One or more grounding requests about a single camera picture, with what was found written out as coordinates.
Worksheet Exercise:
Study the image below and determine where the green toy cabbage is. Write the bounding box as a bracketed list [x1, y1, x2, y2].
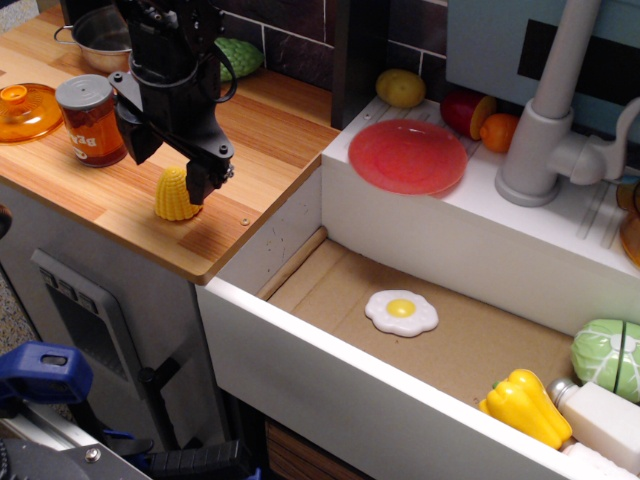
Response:
[571, 319, 639, 404]

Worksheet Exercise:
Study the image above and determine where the orange toy fruit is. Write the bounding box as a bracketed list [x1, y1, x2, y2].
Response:
[480, 113, 519, 153]

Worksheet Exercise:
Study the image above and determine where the yellow toy potato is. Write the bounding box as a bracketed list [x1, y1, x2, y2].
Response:
[375, 69, 426, 109]

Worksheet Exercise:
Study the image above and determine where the green toy bitter gourd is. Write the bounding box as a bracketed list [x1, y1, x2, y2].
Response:
[215, 37, 264, 78]

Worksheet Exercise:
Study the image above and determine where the red toy apple half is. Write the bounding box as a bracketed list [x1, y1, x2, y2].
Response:
[440, 90, 497, 141]

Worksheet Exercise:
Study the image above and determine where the grey toy faucet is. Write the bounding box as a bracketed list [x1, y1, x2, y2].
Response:
[495, 1, 639, 207]

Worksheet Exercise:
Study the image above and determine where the white toy sink basin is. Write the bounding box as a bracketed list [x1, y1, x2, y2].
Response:
[197, 139, 639, 479]

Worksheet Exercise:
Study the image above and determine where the yellow toy corn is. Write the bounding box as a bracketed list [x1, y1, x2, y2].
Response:
[154, 167, 203, 221]

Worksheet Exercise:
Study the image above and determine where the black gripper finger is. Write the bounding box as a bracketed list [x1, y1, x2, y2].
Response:
[114, 97, 164, 165]
[186, 160, 222, 205]

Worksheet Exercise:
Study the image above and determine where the orange toy beans can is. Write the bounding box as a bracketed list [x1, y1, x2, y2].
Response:
[55, 74, 127, 168]

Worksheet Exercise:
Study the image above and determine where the red plastic plate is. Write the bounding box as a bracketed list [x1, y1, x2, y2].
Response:
[348, 119, 468, 195]

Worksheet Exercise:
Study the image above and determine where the orange transparent pot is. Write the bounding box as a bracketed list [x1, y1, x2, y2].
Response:
[616, 181, 640, 267]

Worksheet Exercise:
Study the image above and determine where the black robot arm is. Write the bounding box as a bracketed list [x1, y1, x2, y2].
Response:
[109, 1, 237, 205]

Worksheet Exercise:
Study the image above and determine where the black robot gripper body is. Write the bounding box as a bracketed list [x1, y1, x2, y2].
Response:
[108, 55, 235, 182]

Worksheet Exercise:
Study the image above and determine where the yellow toy bell pepper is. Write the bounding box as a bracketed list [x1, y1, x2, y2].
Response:
[479, 369, 573, 450]

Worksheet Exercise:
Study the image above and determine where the white toy bottle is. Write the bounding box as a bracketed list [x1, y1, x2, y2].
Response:
[547, 378, 639, 475]

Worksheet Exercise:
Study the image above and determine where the orange transparent pot lid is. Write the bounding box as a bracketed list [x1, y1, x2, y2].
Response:
[1, 83, 63, 145]

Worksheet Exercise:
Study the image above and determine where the toy fried egg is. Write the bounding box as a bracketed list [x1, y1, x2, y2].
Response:
[364, 290, 439, 338]

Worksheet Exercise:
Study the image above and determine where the steel cooking pot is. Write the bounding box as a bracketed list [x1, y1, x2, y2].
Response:
[54, 5, 132, 74]

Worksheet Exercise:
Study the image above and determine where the blue clamp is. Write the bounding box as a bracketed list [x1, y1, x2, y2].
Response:
[1, 341, 93, 408]

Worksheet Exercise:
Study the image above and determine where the grey toy oven door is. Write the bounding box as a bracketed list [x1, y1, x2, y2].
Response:
[29, 248, 152, 401]

